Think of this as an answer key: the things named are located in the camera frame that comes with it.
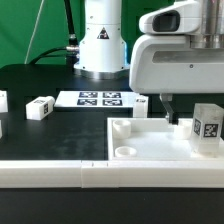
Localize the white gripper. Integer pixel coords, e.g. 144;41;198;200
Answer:
129;35;224;125

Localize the white square tabletop part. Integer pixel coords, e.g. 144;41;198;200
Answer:
107;118;224;161

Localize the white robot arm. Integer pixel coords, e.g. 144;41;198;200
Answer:
74;0;224;119

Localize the white marker plate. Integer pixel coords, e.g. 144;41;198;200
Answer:
55;91;137;108

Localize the white front obstacle bar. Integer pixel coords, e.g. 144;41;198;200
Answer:
0;160;224;188

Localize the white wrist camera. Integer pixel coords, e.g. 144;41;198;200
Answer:
139;0;201;34

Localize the black thick cable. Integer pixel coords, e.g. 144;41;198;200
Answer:
28;0;81;65

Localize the thin white cable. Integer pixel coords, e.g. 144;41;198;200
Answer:
24;0;45;65

